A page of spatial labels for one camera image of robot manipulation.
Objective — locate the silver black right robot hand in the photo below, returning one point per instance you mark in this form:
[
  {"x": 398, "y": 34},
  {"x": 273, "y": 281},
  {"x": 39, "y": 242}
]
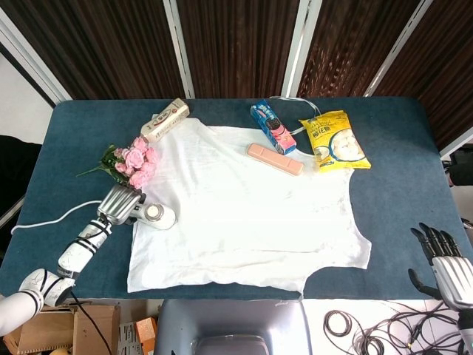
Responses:
[{"x": 454, "y": 277}]

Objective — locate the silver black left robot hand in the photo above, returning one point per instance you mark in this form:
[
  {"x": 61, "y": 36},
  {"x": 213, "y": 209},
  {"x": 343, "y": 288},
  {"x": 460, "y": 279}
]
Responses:
[{"x": 118, "y": 205}]

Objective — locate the white handheld steamer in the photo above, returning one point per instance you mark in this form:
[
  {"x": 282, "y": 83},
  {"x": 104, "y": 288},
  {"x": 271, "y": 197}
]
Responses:
[{"x": 164, "y": 219}]

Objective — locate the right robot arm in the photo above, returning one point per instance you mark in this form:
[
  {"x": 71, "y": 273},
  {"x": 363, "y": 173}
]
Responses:
[{"x": 466, "y": 329}]

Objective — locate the white cloth garment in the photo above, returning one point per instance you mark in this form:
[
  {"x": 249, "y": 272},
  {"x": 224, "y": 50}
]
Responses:
[{"x": 240, "y": 214}]

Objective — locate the pink flower bouquet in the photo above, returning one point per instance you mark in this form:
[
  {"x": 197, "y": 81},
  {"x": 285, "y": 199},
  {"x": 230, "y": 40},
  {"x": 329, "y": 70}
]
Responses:
[{"x": 136, "y": 162}]

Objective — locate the beige milk carton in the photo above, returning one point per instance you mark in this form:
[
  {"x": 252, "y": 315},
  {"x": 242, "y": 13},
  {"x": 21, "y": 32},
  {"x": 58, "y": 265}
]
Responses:
[{"x": 164, "y": 120}]

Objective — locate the black equipment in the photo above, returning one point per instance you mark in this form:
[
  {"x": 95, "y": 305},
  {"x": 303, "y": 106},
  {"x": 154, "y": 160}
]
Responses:
[{"x": 462, "y": 168}]

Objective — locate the black chair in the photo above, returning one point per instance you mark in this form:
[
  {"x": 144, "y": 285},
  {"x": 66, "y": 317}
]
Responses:
[{"x": 15, "y": 166}]

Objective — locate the brown cardboard box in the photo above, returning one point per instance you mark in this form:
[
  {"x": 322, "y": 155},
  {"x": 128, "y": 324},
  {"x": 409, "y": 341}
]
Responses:
[{"x": 92, "y": 325}]

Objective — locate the small orange box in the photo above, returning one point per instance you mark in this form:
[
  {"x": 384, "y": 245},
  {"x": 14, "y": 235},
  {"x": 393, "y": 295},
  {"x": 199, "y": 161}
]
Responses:
[{"x": 146, "y": 333}]

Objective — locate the dark teal table cover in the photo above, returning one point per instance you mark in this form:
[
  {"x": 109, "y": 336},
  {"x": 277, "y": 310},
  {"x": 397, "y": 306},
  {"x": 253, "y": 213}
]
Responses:
[{"x": 399, "y": 155}]

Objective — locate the grey robot torso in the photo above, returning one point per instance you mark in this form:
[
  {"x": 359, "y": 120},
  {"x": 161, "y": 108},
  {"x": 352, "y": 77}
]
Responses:
[{"x": 233, "y": 318}]

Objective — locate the pink rectangular bar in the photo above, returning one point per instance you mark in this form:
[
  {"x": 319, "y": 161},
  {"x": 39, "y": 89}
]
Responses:
[{"x": 275, "y": 159}]

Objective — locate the blue cookie box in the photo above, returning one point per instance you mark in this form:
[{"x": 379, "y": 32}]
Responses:
[{"x": 273, "y": 127}]

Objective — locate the yellow snack bag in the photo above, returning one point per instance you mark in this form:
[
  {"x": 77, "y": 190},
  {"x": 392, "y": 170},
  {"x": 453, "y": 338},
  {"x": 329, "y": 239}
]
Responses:
[{"x": 336, "y": 144}]

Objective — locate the brown folding partition screen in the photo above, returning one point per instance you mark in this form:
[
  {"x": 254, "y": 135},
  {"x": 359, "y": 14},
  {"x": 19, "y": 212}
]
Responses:
[{"x": 240, "y": 44}]

